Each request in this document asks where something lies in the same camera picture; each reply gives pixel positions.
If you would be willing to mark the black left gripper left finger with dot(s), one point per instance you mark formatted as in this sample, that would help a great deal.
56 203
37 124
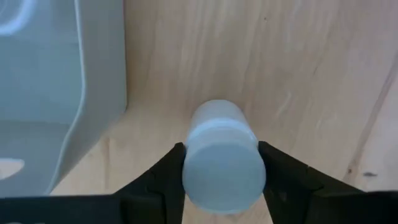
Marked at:
158 196

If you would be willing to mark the grey plastic basket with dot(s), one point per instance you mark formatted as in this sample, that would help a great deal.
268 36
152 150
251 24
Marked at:
46 93

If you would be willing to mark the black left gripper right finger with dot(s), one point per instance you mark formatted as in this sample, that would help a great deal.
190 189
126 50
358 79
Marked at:
298 196

